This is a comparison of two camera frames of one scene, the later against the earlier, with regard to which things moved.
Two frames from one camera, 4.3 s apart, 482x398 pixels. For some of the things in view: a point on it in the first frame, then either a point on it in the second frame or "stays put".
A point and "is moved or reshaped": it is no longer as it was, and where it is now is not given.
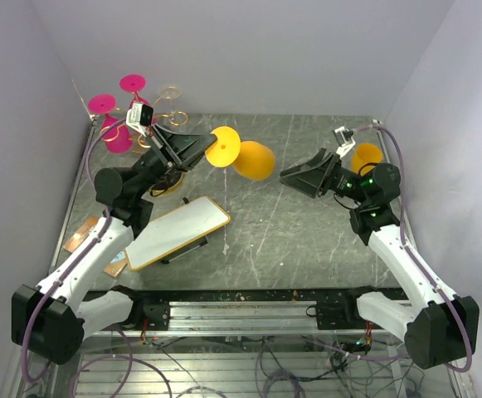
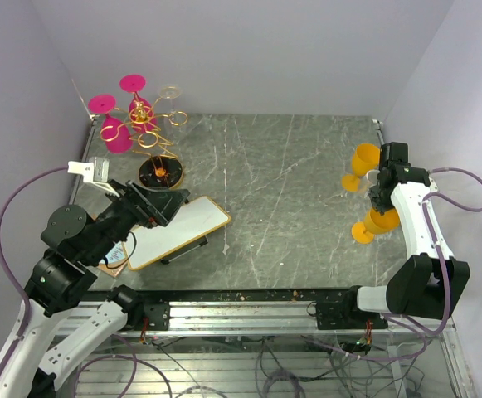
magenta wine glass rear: [133, 83] stays put
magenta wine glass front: [118, 140] stays put
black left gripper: [183, 151] → [138, 200]
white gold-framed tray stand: [176, 233] stays put
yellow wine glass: [250, 159] is moved or reshaped
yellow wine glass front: [365, 157] stays put
